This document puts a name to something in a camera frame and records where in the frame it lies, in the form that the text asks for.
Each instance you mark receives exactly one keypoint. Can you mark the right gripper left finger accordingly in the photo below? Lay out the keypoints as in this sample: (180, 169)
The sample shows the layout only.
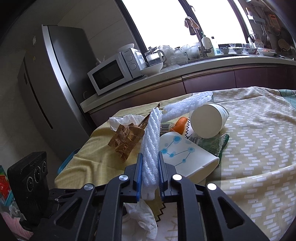
(132, 192)

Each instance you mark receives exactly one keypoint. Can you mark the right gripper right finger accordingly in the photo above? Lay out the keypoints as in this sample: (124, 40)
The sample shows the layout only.
(166, 171)

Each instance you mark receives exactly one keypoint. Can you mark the white foam net sleeve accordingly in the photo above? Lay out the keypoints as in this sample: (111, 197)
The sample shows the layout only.
(150, 149)

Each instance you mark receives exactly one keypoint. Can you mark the paper cup blue dots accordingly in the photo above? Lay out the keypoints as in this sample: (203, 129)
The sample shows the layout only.
(189, 159)

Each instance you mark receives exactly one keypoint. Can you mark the blue trash bin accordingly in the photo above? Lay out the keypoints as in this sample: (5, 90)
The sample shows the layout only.
(67, 160)

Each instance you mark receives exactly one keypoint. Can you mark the kitchen counter with cabinets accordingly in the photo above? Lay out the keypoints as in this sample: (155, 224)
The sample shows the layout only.
(218, 74)

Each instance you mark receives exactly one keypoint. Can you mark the kitchen faucet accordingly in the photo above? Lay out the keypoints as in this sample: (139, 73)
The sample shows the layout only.
(194, 30)

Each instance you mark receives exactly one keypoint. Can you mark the red snack bag on floor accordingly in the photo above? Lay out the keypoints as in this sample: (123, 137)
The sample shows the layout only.
(5, 189)

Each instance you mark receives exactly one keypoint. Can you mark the white tissue near gripper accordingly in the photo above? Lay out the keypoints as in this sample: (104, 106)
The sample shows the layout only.
(139, 223)

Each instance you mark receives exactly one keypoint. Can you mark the orange peel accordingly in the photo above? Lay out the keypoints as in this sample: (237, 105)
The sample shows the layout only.
(179, 126)

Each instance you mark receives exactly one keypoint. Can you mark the brown foil wrapper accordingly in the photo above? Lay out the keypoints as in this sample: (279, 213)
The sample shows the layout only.
(125, 139)

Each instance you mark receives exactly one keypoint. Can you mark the green clear snack wrapper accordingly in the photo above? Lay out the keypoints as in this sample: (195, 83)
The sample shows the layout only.
(214, 145)

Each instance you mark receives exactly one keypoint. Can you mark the white crumpled tissue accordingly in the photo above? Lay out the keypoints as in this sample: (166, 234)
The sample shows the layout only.
(125, 120)

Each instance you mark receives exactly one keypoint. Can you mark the yellow patterned tablecloth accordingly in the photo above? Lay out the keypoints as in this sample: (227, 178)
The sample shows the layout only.
(257, 167)

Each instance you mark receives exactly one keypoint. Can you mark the white bowl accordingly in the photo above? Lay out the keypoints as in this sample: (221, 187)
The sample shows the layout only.
(153, 69)

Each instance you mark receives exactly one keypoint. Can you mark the silver refrigerator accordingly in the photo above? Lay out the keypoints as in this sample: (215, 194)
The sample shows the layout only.
(53, 82)

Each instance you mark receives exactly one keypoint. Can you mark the white microwave oven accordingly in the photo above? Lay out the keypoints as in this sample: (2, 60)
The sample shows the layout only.
(121, 68)

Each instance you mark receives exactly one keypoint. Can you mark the electric kettle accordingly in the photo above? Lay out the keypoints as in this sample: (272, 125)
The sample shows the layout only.
(155, 57)

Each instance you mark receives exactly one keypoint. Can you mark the bowl on microwave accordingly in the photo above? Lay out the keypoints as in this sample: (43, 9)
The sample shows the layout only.
(125, 47)

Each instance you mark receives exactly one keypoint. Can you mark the white soap bottle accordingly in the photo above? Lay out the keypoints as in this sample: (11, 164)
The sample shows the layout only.
(207, 44)

